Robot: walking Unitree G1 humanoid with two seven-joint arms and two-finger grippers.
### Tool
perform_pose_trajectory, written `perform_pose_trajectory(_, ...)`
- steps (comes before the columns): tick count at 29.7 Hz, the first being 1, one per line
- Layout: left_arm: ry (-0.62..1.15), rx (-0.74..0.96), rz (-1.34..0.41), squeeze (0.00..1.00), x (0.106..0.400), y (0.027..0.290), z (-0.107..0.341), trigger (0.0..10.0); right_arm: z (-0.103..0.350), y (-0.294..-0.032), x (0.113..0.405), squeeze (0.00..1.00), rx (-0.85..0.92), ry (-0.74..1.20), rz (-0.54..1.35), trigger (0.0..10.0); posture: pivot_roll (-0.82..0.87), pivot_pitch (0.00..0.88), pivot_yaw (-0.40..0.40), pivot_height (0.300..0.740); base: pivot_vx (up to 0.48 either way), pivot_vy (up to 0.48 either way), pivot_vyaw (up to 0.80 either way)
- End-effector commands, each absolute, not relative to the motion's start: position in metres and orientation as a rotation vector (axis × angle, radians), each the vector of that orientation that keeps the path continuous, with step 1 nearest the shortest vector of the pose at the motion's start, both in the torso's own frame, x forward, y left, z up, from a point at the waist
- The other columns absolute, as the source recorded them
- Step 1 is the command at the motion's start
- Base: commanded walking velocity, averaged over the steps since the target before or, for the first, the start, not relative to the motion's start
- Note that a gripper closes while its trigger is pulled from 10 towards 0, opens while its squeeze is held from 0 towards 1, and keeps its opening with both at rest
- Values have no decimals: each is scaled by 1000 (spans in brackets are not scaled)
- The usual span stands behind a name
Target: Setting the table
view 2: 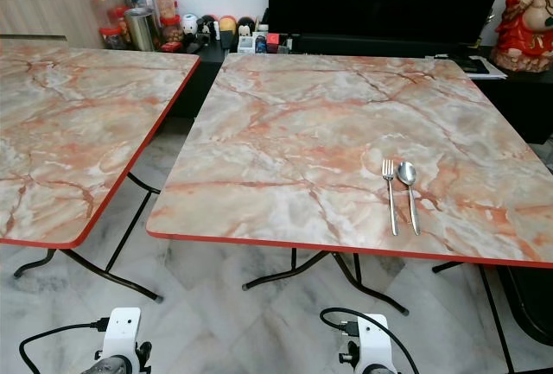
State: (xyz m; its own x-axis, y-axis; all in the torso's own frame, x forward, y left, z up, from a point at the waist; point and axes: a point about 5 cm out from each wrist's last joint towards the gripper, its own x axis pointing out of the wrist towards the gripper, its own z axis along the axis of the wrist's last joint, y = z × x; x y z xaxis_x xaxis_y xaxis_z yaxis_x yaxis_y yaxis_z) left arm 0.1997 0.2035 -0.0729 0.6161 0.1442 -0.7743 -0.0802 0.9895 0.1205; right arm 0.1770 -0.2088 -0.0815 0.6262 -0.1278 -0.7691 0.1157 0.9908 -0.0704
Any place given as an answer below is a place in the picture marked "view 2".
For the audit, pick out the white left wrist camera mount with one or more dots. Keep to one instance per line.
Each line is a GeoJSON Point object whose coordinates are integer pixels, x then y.
{"type": "Point", "coordinates": [125, 329]}

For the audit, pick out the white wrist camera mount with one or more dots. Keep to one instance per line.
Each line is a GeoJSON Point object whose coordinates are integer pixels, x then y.
{"type": "Point", "coordinates": [373, 344]}
{"type": "Point", "coordinates": [125, 329]}

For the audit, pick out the red gold figurine statue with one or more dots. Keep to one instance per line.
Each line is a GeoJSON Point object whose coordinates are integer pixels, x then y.
{"type": "Point", "coordinates": [523, 33]}

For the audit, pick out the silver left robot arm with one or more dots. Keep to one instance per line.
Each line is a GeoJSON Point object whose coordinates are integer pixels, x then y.
{"type": "Point", "coordinates": [112, 367]}

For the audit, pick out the steel cylindrical canister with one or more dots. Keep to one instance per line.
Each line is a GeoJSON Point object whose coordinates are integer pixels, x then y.
{"type": "Point", "coordinates": [141, 30]}

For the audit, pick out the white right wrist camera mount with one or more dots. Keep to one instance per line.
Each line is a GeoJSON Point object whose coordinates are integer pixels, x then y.
{"type": "Point", "coordinates": [373, 344]}

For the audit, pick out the small white figurine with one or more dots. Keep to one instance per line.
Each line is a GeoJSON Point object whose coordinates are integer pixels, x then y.
{"type": "Point", "coordinates": [189, 25]}

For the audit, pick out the silver metal spoon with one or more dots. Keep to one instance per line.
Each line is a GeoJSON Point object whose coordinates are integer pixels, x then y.
{"type": "Point", "coordinates": [406, 172]}

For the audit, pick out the black chair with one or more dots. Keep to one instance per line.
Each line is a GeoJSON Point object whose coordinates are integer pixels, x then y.
{"type": "Point", "coordinates": [531, 305]}

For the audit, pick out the dark round figurine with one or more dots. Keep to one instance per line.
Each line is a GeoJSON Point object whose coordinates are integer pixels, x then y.
{"type": "Point", "coordinates": [245, 25]}

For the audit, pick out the light wooden cabinet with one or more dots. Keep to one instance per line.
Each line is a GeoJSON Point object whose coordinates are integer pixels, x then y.
{"type": "Point", "coordinates": [52, 15]}

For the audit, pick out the silver metal fork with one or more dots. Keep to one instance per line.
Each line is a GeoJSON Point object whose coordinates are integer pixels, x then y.
{"type": "Point", "coordinates": [390, 197]}

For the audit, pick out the black metal table frame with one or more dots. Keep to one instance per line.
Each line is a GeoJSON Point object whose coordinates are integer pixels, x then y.
{"type": "Point", "coordinates": [121, 279]}
{"type": "Point", "coordinates": [281, 277]}

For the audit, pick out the yellow orange figurine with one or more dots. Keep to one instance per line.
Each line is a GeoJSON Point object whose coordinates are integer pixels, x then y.
{"type": "Point", "coordinates": [227, 27]}

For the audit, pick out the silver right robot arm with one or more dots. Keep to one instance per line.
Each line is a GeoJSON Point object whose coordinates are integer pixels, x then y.
{"type": "Point", "coordinates": [347, 359]}

